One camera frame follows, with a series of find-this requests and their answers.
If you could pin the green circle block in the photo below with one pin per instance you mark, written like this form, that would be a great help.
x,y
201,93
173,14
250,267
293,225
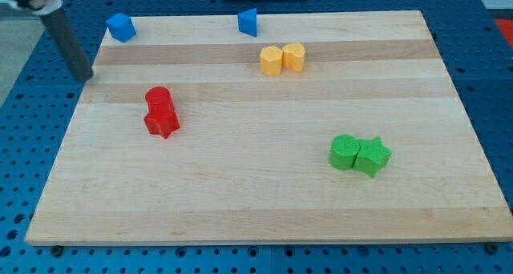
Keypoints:
x,y
343,152

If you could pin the red star block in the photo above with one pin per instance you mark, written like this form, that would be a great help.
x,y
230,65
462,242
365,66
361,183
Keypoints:
x,y
161,120

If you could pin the red circle block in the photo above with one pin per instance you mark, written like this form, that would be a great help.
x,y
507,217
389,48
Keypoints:
x,y
159,101

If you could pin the green star block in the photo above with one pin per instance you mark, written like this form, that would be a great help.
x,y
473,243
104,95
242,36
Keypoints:
x,y
372,156

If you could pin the yellow hexagon block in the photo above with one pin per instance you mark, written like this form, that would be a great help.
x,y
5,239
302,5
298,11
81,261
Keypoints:
x,y
271,60

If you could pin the yellow heart block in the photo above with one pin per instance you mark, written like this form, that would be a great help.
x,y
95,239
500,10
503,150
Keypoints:
x,y
293,56

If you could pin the wooden board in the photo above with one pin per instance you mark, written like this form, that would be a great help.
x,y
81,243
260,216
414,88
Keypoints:
x,y
250,162

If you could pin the blue triangle block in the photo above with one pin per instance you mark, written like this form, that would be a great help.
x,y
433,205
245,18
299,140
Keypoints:
x,y
247,22

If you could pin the blue cube block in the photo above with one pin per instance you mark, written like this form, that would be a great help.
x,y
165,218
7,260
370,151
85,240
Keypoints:
x,y
121,27

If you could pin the grey pusher rod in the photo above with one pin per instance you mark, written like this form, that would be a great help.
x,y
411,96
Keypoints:
x,y
66,42

